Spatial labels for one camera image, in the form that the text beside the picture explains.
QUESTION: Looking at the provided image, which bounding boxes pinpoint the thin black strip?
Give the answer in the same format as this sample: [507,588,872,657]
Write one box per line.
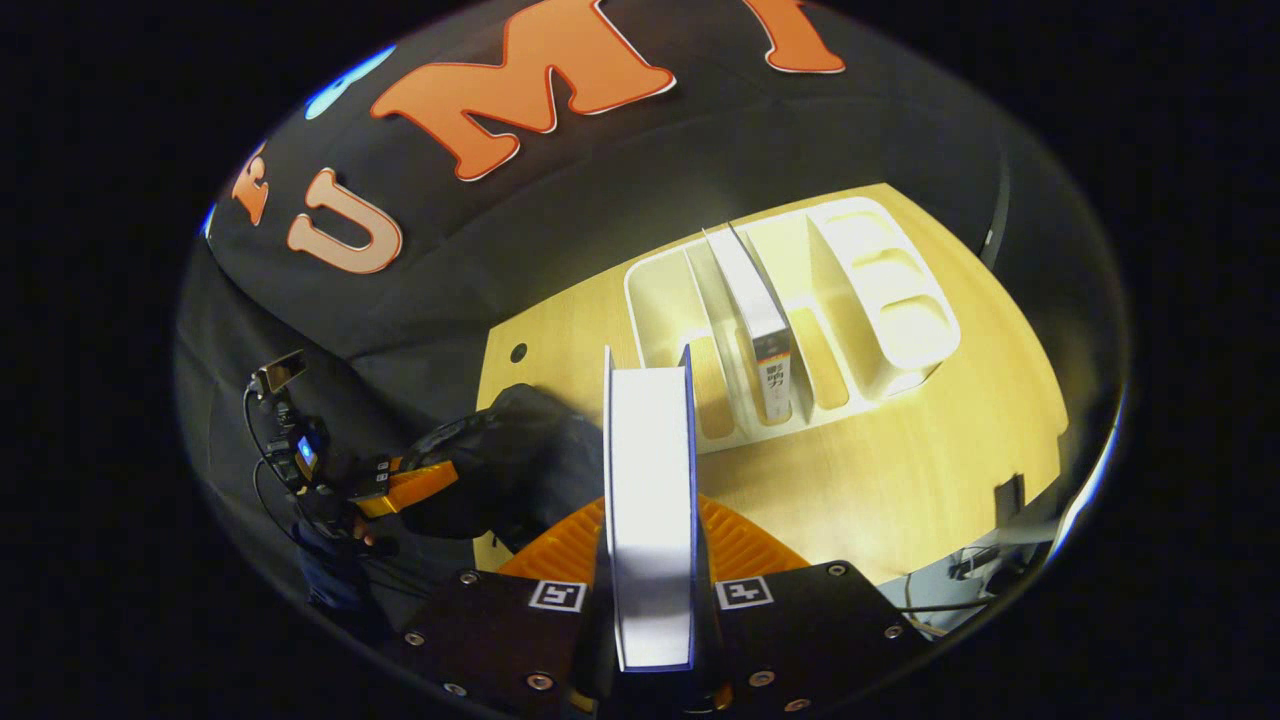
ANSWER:
[985,150,1013,269]

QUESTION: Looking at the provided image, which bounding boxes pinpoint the white grey book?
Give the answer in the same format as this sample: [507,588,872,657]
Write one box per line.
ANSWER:
[703,224,796,426]

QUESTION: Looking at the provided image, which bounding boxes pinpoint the black floor cables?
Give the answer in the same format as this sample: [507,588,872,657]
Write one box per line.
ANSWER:
[900,545,1011,641]

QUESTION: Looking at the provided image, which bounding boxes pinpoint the black schoolbag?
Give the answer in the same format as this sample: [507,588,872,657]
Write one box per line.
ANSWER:
[400,383,609,556]

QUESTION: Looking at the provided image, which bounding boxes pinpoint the white plastic bookshelf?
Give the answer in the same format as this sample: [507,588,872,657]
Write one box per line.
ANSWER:
[624,196,963,456]

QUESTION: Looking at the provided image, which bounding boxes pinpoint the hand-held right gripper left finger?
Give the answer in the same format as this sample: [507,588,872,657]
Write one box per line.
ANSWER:
[385,495,613,719]

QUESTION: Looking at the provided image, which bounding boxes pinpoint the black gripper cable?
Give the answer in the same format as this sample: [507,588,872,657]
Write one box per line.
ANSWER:
[243,385,301,546]

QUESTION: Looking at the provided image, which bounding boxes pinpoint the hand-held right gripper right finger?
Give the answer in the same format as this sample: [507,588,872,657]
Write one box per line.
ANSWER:
[696,493,933,717]

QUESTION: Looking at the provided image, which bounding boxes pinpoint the blue cover book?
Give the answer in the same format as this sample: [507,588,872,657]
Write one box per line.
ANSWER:
[603,345,701,673]

